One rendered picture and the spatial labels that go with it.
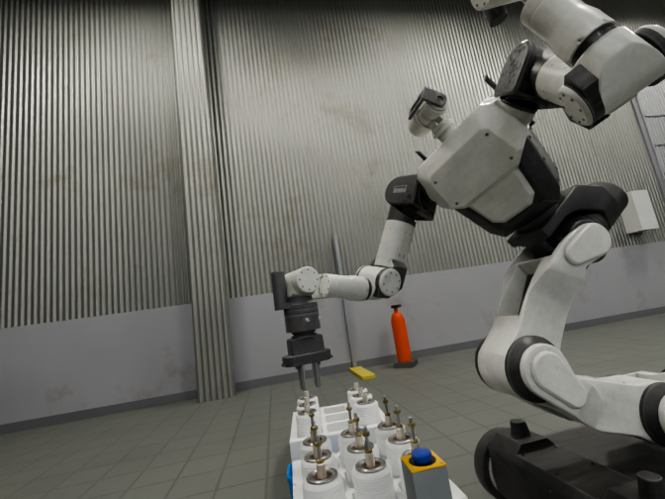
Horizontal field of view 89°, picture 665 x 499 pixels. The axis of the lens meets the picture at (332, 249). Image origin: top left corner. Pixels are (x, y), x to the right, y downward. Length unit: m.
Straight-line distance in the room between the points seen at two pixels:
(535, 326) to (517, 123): 0.47
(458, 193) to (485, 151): 0.12
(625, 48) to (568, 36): 0.08
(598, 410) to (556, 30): 0.78
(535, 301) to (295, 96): 3.90
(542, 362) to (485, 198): 0.40
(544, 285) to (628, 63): 0.48
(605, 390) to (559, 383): 0.17
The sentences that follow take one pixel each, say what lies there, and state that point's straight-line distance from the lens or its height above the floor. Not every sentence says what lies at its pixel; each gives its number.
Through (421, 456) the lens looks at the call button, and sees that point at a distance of 0.78.
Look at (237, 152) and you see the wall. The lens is 4.08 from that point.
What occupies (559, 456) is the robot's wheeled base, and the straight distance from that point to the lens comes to 1.14.
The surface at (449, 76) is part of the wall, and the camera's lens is 5.27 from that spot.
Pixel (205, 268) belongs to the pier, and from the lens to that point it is 3.47.
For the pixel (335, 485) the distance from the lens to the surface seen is 0.93.
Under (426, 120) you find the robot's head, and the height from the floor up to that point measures 1.08.
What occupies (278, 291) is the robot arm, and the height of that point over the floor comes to 0.69.
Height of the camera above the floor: 0.63
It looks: 10 degrees up
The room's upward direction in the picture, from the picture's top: 8 degrees counter-clockwise
